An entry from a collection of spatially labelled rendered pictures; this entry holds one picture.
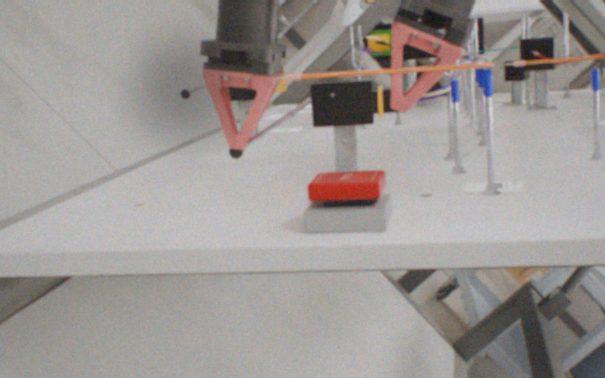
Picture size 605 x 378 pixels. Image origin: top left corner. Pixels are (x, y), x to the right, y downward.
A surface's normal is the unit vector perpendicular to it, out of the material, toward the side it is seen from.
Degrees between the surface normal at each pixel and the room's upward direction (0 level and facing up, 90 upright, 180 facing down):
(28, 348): 0
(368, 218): 90
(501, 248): 90
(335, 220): 90
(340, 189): 90
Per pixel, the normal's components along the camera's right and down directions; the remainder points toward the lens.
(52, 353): 0.71, -0.66
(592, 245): -0.16, 0.18
